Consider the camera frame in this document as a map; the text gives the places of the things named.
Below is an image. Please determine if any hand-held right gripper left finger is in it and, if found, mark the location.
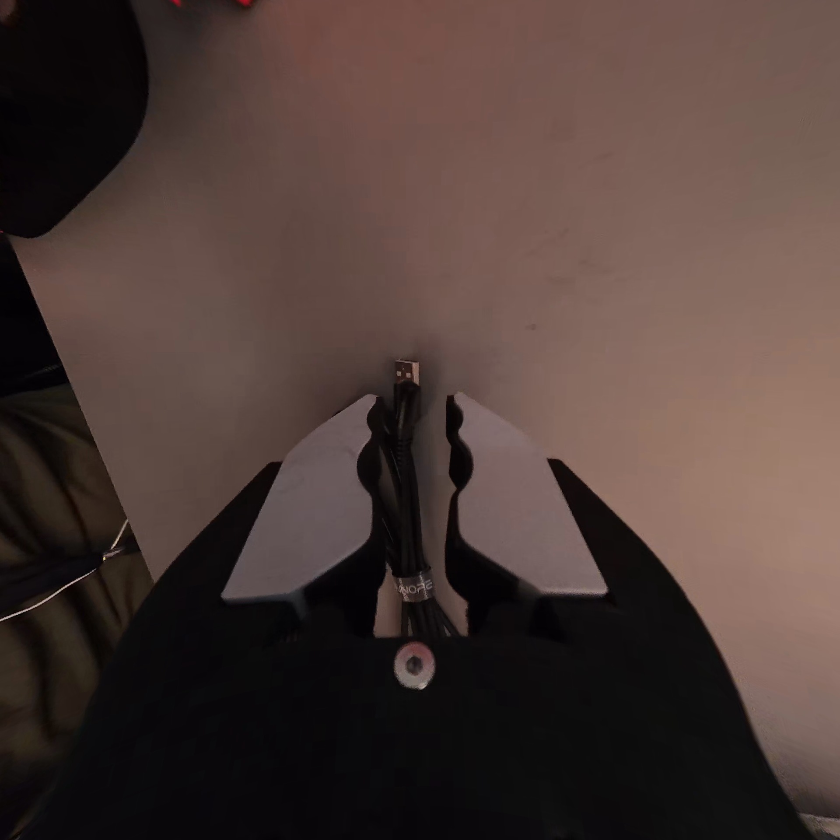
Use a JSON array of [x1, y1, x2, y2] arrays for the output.
[[221, 394, 385, 636]]

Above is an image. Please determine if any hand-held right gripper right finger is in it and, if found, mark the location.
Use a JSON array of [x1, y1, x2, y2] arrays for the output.
[[445, 392, 609, 636]]

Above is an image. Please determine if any black usb cable bundle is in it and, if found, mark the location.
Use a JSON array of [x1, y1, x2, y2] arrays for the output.
[[379, 357, 460, 639]]

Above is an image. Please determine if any black rounded pad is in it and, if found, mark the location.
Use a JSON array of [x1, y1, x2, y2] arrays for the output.
[[0, 0, 151, 238]]

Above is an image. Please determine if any black lanyard strap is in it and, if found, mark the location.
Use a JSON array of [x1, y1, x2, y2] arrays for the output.
[[0, 521, 132, 623]]

